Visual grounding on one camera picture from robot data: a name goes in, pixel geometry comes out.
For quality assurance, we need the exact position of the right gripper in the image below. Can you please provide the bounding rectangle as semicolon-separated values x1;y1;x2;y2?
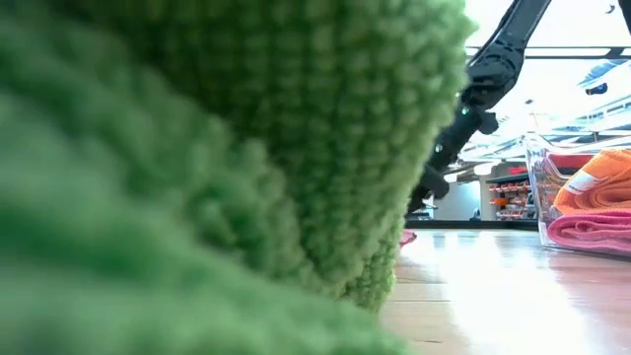
407;106;500;214

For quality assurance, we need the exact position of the clear plastic bin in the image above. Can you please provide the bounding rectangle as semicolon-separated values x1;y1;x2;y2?
522;131;631;261

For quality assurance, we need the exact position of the orange microfiber towel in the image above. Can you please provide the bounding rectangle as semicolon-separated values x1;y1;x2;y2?
552;149;631;216

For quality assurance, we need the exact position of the green microfiber towel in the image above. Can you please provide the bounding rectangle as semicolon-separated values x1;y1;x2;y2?
0;0;477;355

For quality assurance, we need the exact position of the black shelf with orange bins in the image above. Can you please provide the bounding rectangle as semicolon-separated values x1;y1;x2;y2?
485;166;536;222

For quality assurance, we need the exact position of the red background object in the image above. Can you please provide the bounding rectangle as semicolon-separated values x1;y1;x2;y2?
546;153;593;172

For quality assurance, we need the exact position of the black aluminium table frame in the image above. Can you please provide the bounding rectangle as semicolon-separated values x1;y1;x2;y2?
403;219;539;232

